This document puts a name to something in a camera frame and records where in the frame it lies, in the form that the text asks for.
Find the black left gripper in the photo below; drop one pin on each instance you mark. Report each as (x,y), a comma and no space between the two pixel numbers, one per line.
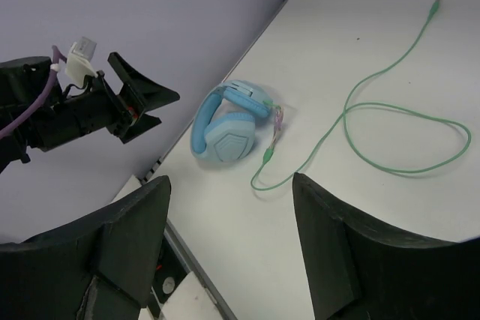
(63,118)

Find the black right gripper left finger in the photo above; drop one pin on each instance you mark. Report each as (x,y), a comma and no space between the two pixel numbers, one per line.
(100,266)

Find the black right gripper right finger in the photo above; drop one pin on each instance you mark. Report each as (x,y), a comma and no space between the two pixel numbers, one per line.
(359,267)

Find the light blue headphones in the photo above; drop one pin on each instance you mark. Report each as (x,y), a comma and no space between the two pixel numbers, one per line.
(231,137)

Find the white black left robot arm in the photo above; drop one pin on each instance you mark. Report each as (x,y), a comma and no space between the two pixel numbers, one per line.
(25,84)

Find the metal rail strip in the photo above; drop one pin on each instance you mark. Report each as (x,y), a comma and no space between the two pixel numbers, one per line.
(176,258)

